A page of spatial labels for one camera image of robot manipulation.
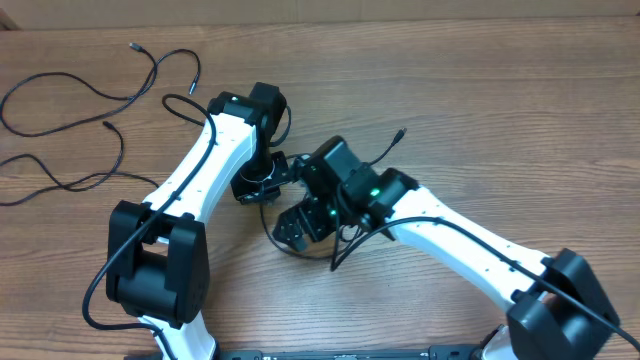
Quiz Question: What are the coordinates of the long thin black cable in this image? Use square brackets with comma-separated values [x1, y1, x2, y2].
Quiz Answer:
[258, 127, 409, 261]

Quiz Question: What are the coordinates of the thick black usb cable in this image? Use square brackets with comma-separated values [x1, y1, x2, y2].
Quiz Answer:
[0, 121, 161, 207]

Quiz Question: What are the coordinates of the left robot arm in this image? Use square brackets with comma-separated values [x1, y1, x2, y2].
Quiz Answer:
[99, 82, 289, 359]

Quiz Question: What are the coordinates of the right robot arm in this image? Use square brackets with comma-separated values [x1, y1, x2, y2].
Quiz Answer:
[272, 136, 620, 359]

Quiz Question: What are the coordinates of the left camera black cable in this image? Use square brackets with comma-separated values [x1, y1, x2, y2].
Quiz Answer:
[81, 93, 219, 360]

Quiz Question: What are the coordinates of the camera black cable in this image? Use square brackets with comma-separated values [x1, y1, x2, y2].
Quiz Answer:
[81, 93, 219, 360]
[329, 215, 640, 351]

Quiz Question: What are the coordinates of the right camera black cable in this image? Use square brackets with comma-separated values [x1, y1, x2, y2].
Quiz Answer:
[329, 215, 640, 351]

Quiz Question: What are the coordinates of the black base frame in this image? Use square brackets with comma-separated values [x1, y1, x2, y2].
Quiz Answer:
[211, 326, 503, 360]

